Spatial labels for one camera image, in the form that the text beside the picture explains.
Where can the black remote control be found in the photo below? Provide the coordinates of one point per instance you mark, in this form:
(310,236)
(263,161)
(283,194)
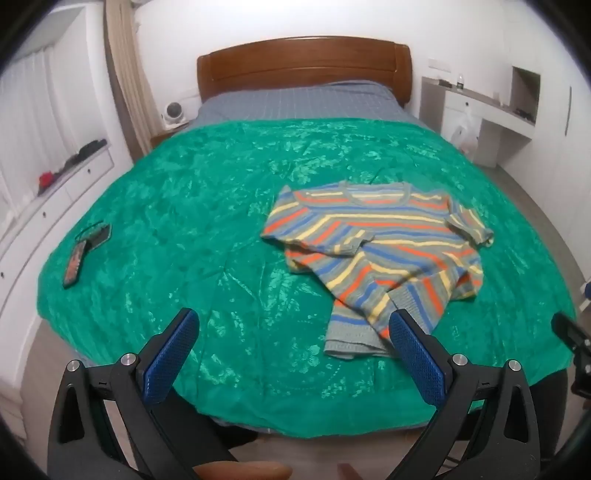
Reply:
(75,265)

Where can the white plastic bag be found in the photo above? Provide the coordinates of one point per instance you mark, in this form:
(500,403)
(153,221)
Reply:
(465,134)

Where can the red cloth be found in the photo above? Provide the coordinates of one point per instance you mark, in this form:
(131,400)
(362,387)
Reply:
(45,180)

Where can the striped knit sweater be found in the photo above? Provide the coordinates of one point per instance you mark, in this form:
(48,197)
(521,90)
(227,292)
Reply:
(378,249)

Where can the green floral blanket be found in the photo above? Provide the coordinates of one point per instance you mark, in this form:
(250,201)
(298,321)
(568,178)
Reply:
(184,207)

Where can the person's left hand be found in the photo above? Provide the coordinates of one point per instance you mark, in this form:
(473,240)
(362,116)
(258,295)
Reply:
(244,473)

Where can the grey checked bed sheet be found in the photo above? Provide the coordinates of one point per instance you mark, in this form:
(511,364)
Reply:
(295,104)

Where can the wooden nightstand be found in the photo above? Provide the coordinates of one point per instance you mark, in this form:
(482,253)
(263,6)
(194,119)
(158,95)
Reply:
(166,134)

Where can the black clothes pile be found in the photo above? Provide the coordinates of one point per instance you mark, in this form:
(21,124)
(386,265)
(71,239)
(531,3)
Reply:
(87,150)

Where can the white sheer curtain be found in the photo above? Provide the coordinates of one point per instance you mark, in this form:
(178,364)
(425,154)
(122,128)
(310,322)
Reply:
(32,120)

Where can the white drawer cabinet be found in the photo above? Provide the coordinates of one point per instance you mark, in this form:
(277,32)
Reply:
(55,203)

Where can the beige curtain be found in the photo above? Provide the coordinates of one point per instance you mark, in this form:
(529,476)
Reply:
(127,78)

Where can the small white desk fan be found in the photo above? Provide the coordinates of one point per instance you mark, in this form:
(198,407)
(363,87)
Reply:
(173,113)

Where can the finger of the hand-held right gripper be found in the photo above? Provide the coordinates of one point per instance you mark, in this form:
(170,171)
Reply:
(570,330)

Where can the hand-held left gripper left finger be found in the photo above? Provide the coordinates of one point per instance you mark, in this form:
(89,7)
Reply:
(171,355)

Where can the white wardrobe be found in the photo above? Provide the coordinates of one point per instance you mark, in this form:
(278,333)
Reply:
(554,152)

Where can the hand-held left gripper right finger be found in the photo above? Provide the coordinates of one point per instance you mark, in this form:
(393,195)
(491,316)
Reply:
(415,355)

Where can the wooden bed headboard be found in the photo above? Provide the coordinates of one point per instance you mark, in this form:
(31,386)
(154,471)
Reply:
(300,60)

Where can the white built-in desk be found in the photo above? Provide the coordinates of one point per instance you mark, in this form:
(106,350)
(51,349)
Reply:
(489,129)

